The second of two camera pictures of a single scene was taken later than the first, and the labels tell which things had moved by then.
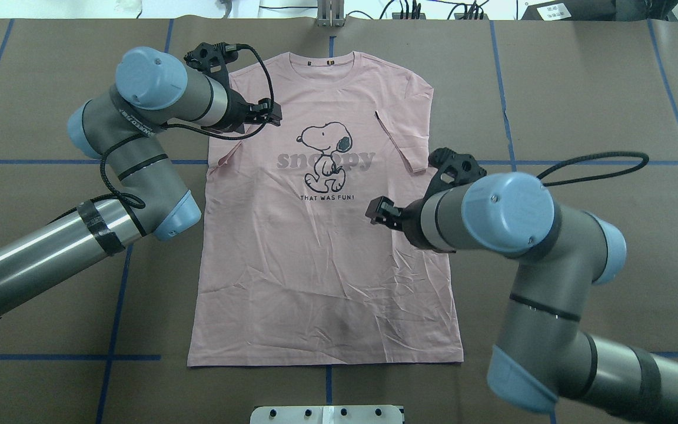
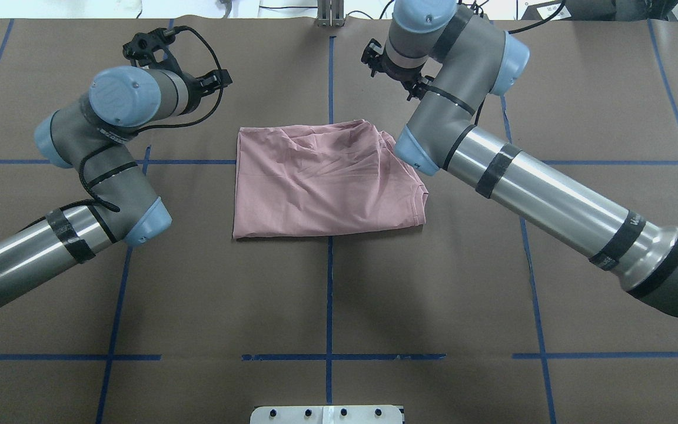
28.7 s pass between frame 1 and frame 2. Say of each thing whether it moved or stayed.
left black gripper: moved
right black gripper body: moved
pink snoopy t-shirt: moved
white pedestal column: stayed
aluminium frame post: stayed
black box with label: stayed
